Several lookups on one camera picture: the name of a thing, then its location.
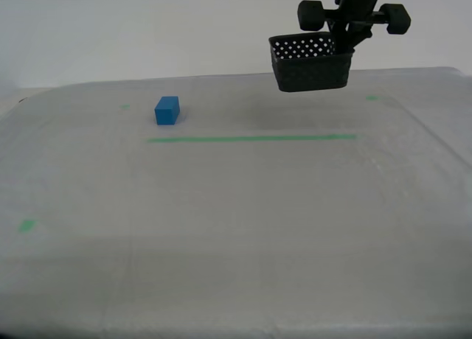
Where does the long green tape strip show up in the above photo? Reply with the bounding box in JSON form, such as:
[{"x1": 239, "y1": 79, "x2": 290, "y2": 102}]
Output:
[{"x1": 146, "y1": 133, "x2": 358, "y2": 144}]

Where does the black perforated plastic basket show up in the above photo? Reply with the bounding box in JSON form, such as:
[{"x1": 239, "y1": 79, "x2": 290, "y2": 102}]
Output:
[{"x1": 268, "y1": 32, "x2": 356, "y2": 94}]

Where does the white table cloth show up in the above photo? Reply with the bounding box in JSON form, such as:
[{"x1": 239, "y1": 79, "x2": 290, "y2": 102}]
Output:
[{"x1": 0, "y1": 66, "x2": 472, "y2": 339}]

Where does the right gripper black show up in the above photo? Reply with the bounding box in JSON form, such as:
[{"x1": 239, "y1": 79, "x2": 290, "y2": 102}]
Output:
[{"x1": 296, "y1": 0, "x2": 412, "y2": 55}]

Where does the blue block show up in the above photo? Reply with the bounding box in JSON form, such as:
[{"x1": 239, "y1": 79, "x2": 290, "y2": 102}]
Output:
[{"x1": 153, "y1": 96, "x2": 181, "y2": 127}]

